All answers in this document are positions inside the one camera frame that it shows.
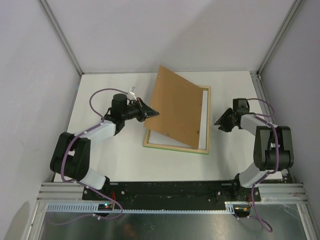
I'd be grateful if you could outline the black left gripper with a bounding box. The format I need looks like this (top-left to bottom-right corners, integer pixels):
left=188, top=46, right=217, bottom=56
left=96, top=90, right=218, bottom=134
left=121, top=97, right=159, bottom=122

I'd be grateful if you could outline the printed photo of two people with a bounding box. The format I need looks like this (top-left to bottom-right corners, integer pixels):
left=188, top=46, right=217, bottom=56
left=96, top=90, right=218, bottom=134
left=147, top=89, right=209, bottom=151

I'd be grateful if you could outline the green wooden photo frame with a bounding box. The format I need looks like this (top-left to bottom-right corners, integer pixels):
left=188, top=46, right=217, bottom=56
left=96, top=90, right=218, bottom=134
left=142, top=84, right=212, bottom=156

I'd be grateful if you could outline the brown cardboard backing board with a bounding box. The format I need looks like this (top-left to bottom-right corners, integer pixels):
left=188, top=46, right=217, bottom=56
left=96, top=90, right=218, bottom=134
left=143, top=65, right=204, bottom=149

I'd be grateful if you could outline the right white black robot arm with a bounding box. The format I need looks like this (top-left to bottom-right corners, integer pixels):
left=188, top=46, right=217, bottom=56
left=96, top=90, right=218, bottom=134
left=214, top=98, right=294, bottom=201

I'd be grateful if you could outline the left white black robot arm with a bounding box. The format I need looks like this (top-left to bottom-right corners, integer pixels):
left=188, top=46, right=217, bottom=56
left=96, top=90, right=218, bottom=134
left=50, top=93, right=160, bottom=200

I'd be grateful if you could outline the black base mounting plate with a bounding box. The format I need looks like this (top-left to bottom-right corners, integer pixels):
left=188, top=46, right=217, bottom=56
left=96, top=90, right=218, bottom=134
left=82, top=180, right=261, bottom=210

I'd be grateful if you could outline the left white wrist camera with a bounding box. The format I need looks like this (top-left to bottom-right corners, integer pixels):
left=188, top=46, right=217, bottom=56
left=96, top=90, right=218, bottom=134
left=127, top=86, right=137, bottom=101

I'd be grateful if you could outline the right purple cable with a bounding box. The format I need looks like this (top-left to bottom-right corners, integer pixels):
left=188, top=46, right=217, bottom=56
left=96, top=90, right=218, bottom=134
left=246, top=98, right=280, bottom=233

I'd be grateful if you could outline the purple cable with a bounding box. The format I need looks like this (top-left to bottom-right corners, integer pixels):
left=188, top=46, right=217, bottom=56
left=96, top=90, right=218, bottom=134
left=246, top=98, right=280, bottom=233
left=47, top=88, right=124, bottom=226

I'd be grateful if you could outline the white slotted cable duct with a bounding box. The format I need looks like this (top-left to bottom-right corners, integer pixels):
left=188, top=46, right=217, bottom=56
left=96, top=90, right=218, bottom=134
left=46, top=202, right=250, bottom=214

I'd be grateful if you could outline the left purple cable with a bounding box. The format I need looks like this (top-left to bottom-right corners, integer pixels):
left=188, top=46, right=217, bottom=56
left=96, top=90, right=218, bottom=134
left=47, top=88, right=124, bottom=226

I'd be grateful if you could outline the right aluminium corner post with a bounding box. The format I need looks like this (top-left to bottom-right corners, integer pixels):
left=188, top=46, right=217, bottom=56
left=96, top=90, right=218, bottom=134
left=256, top=0, right=305, bottom=76

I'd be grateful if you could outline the aluminium corner post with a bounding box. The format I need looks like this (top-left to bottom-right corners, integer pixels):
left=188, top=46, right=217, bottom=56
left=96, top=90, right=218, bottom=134
left=256, top=0, right=305, bottom=76
left=37, top=0, right=84, bottom=77

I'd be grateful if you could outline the left aluminium corner post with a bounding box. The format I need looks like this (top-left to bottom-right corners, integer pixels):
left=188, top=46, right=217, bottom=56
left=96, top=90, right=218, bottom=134
left=37, top=0, right=84, bottom=77

